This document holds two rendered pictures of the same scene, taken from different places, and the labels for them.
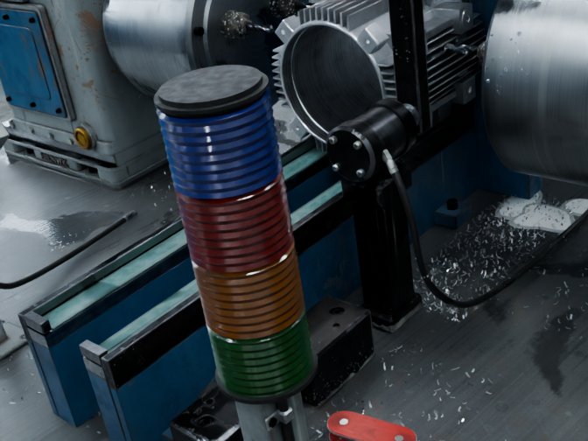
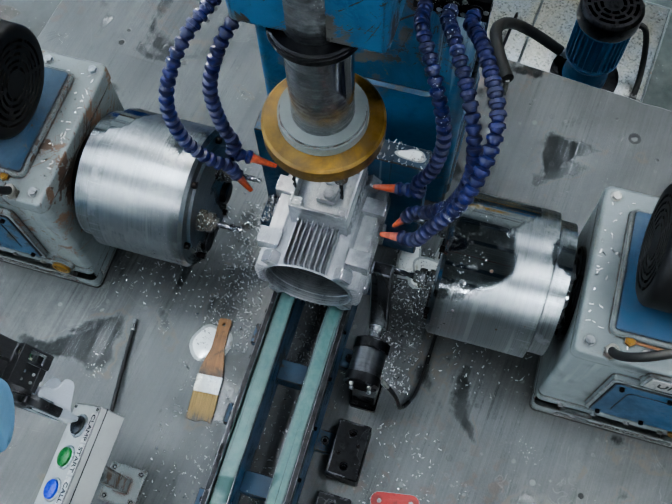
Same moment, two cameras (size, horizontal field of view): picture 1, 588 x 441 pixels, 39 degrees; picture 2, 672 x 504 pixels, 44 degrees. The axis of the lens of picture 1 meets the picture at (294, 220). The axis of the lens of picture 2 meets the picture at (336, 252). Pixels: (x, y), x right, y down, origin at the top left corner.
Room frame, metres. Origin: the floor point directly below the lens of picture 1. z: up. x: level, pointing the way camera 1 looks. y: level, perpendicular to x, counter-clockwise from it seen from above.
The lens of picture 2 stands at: (0.45, 0.10, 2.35)
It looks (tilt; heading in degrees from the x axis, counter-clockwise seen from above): 67 degrees down; 335
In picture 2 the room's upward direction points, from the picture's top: 4 degrees counter-clockwise
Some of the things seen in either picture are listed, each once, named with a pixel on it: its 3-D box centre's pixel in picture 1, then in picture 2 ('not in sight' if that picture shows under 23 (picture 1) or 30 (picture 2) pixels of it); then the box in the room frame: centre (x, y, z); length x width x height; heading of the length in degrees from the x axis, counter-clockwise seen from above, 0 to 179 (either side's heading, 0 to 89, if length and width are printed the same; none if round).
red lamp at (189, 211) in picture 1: (235, 211); not in sight; (0.41, 0.03, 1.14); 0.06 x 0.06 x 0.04
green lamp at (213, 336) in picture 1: (261, 340); not in sight; (0.41, 0.03, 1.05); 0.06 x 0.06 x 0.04
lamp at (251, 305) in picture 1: (248, 278); not in sight; (0.41, 0.03, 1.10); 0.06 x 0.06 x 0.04
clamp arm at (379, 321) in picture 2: (405, 12); (380, 300); (0.82, -0.14, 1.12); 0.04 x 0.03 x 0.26; 135
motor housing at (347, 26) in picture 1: (379, 59); (324, 235); (1.01, -0.14, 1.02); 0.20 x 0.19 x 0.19; 135
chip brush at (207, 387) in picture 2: not in sight; (212, 369); (0.95, 0.14, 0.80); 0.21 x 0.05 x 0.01; 140
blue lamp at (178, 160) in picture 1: (220, 136); not in sight; (0.41, 0.03, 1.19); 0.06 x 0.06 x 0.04
